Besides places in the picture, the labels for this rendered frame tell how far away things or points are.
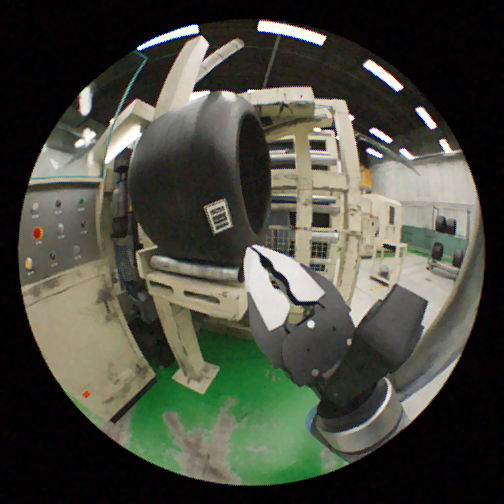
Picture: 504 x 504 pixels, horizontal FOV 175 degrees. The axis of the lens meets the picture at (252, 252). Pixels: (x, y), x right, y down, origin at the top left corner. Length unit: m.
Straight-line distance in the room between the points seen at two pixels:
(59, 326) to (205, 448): 0.88
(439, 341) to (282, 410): 0.96
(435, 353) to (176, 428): 1.12
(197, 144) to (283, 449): 1.20
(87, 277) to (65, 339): 0.31
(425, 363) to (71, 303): 0.98
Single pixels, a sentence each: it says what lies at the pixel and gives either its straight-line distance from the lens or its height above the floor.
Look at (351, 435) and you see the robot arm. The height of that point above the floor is 0.88.
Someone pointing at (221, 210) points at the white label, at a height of 1.05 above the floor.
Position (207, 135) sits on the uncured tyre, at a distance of 0.29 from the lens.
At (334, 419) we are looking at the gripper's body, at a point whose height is 0.88.
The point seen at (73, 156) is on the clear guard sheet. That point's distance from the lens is 0.85.
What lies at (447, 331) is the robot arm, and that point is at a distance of 0.27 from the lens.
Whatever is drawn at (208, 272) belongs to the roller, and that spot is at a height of 0.90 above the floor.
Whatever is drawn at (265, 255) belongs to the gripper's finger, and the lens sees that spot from 0.15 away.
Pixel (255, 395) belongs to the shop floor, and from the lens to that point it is 1.13.
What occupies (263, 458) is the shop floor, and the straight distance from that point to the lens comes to 1.04.
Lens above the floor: 1.04
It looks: 13 degrees down
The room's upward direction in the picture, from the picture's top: straight up
